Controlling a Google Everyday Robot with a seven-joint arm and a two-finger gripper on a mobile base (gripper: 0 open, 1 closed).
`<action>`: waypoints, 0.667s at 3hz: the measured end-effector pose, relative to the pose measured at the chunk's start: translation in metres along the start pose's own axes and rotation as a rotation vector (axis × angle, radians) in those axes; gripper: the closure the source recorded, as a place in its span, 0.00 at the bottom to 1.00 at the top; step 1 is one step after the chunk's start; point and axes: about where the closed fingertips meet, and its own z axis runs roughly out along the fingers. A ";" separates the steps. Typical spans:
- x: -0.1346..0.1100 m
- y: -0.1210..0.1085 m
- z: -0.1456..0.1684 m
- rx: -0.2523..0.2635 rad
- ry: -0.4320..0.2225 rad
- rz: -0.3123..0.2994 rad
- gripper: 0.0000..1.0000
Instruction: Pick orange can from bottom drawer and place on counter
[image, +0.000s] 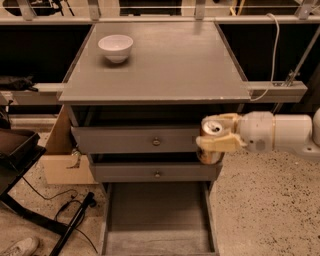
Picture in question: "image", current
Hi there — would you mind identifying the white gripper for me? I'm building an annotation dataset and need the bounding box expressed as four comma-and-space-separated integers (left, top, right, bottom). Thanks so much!
196, 112, 273, 153

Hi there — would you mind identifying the orange soda can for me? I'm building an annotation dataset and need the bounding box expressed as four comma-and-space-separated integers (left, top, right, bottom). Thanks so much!
196, 120, 223, 165

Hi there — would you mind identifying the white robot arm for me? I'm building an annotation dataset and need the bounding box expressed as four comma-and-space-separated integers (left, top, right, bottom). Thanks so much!
196, 111, 320, 164

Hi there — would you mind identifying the grey top drawer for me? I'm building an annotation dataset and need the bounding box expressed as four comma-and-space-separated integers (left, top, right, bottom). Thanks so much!
71, 125, 200, 154

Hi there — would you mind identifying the grey drawer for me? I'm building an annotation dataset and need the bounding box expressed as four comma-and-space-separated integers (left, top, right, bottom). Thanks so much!
71, 125, 200, 154
99, 182, 220, 256
90, 162, 222, 182

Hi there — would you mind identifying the grey drawer cabinet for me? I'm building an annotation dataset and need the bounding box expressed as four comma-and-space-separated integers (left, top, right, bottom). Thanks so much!
60, 22, 250, 182

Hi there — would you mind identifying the grey middle drawer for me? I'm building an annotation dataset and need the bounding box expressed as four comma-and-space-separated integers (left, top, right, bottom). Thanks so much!
90, 162, 222, 182

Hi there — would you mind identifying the grey bottom drawer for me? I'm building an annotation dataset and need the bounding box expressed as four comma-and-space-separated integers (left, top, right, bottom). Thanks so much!
99, 182, 220, 256

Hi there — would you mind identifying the white ceramic bowl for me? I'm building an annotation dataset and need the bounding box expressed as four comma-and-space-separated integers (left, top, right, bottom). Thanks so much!
98, 35, 133, 63

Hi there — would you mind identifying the black pole on floor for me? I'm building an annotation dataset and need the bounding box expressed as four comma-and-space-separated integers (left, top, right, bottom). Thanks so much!
49, 192, 96, 256

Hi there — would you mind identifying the cardboard box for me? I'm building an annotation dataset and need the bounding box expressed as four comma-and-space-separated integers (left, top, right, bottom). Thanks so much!
41, 107, 96, 185

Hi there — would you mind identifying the black tray table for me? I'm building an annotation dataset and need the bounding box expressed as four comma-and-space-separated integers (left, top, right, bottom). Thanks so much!
0, 128, 67, 235

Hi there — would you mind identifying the white shoe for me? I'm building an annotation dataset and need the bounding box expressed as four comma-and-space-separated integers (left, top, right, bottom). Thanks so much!
0, 237, 39, 256

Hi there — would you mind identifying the white cable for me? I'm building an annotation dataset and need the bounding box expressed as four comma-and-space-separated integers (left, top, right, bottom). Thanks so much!
250, 12, 282, 102

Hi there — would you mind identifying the black cable on floor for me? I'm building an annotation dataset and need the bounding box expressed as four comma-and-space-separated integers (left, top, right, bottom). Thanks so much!
9, 163, 99, 254

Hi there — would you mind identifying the metal rail frame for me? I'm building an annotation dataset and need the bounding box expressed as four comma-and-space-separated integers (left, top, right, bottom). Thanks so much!
0, 0, 307, 105

